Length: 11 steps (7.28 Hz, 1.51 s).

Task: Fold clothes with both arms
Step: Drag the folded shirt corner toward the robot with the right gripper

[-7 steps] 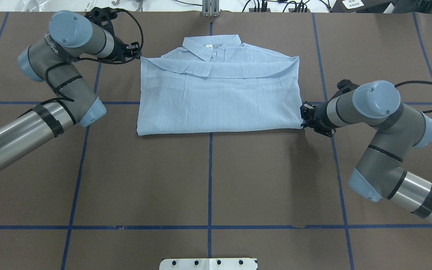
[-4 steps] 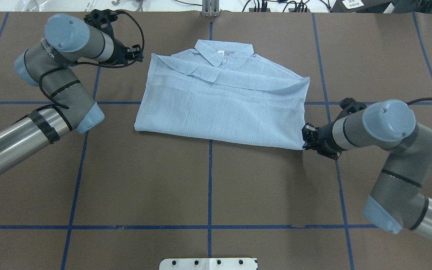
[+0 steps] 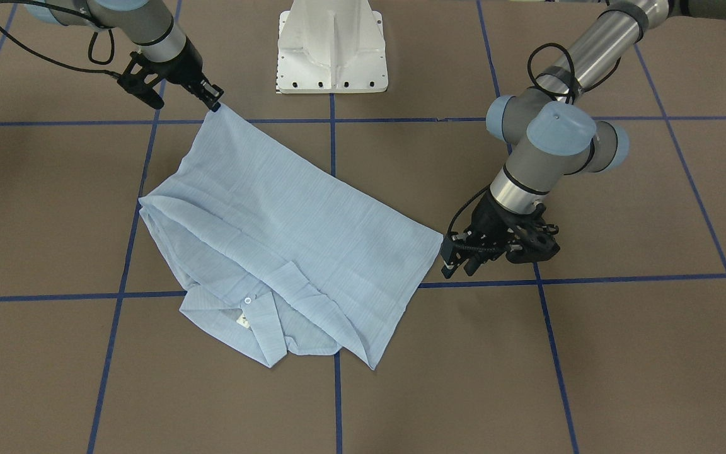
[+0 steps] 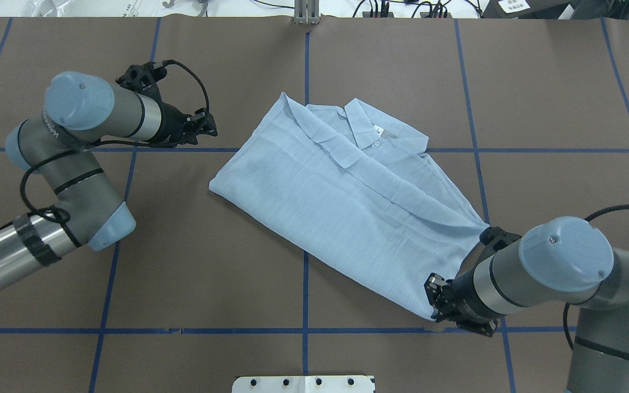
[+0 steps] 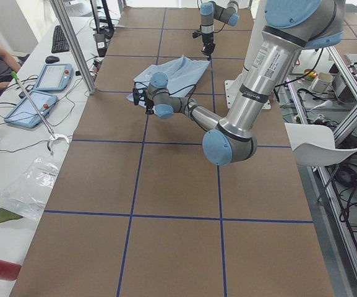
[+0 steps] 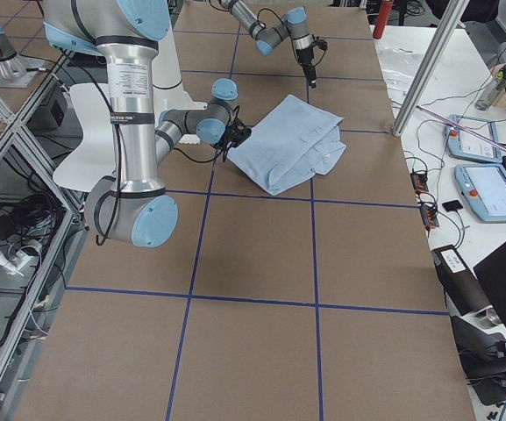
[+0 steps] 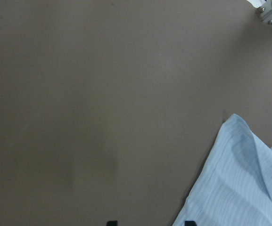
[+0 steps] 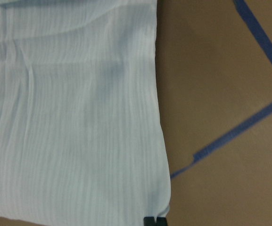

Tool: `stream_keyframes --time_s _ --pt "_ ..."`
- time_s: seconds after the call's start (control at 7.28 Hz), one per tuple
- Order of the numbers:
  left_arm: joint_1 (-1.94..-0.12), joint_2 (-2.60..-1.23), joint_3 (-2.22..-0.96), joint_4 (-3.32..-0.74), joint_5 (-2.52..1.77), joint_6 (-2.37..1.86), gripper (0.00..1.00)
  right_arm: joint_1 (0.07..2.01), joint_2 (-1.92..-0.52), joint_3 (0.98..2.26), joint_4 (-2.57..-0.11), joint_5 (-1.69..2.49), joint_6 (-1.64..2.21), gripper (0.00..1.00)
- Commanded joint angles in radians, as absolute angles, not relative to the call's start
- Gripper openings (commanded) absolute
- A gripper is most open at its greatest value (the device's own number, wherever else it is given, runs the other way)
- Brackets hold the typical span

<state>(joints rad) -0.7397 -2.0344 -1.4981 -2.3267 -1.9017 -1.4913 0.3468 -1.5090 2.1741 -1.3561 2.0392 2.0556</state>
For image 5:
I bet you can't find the aluminium frame post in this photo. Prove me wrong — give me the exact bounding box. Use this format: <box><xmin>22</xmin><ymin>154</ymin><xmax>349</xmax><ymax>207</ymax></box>
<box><xmin>50</xmin><ymin>0</ymin><xmax>96</xmax><ymax>95</ymax></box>

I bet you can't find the black computer mouse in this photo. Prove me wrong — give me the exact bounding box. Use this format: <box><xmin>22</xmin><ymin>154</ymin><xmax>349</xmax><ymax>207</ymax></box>
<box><xmin>45</xmin><ymin>56</ymin><xmax>60</xmax><ymax>64</ymax></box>

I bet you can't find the long reach grabber tool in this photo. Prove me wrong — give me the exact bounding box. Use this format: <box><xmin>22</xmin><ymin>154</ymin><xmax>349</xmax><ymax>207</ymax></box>
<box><xmin>11</xmin><ymin>71</ymin><xmax>69</xmax><ymax>155</ymax></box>

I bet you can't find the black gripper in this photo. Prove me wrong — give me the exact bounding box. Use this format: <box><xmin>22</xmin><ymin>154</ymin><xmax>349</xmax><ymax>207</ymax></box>
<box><xmin>202</xmin><ymin>32</ymin><xmax>215</xmax><ymax>53</ymax></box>
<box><xmin>144</xmin><ymin>98</ymin><xmax>154</xmax><ymax>115</ymax></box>

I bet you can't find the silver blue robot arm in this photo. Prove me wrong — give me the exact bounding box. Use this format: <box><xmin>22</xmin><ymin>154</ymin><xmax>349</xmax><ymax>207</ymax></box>
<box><xmin>133</xmin><ymin>1</ymin><xmax>345</xmax><ymax>165</ymax></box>
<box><xmin>197</xmin><ymin>1</ymin><xmax>239</xmax><ymax>59</ymax></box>

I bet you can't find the blue teach pendant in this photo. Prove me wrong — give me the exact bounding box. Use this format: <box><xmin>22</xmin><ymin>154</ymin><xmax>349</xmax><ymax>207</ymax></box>
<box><xmin>33</xmin><ymin>64</ymin><xmax>73</xmax><ymax>92</ymax></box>
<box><xmin>4</xmin><ymin>90</ymin><xmax>58</xmax><ymax>128</ymax></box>

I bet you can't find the clear plastic bag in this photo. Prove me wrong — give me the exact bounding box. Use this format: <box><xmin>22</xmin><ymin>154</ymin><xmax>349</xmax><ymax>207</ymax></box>
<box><xmin>0</xmin><ymin>157</ymin><xmax>62</xmax><ymax>221</ymax></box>

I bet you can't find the green cloth piece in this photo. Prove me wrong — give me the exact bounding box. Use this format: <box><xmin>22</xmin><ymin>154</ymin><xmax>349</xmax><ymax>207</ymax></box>
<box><xmin>0</xmin><ymin>208</ymin><xmax>23</xmax><ymax>223</ymax></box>

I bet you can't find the white curved plastic sheet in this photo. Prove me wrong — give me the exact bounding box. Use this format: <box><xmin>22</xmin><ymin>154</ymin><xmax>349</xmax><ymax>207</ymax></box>
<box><xmin>285</xmin><ymin>123</ymin><xmax>357</xmax><ymax>166</ymax></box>

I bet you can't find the aluminium frame rail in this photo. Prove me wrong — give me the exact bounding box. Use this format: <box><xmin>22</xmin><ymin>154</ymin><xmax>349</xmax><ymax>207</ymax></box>
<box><xmin>291</xmin><ymin>47</ymin><xmax>357</xmax><ymax>293</ymax></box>

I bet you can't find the black keyboard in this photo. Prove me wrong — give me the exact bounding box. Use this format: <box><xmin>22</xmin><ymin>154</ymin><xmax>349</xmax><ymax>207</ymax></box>
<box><xmin>51</xmin><ymin>25</ymin><xmax>69</xmax><ymax>53</ymax></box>

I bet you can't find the far blue teach pendant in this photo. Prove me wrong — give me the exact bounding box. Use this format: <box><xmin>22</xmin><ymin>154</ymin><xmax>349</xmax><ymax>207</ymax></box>
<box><xmin>33</xmin><ymin>64</ymin><xmax>73</xmax><ymax>92</ymax></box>

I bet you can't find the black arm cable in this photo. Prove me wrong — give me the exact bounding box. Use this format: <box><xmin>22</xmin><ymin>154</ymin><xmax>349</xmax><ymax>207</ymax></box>
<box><xmin>133</xmin><ymin>80</ymin><xmax>197</xmax><ymax>106</ymax></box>

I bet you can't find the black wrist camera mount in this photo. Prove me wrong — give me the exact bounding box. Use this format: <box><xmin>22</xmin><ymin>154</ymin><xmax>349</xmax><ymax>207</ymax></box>
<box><xmin>192</xmin><ymin>29</ymin><xmax>202</xmax><ymax>38</ymax></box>
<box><xmin>132</xmin><ymin>87</ymin><xmax>146</xmax><ymax>106</ymax></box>

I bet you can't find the light blue button-up shirt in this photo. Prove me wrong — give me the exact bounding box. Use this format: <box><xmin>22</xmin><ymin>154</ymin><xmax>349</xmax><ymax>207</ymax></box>
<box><xmin>134</xmin><ymin>56</ymin><xmax>210</xmax><ymax>97</ymax></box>

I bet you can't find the near blue teach pendant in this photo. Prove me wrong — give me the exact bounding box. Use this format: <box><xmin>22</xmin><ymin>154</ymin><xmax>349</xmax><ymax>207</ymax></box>
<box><xmin>4</xmin><ymin>90</ymin><xmax>58</xmax><ymax>128</ymax></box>

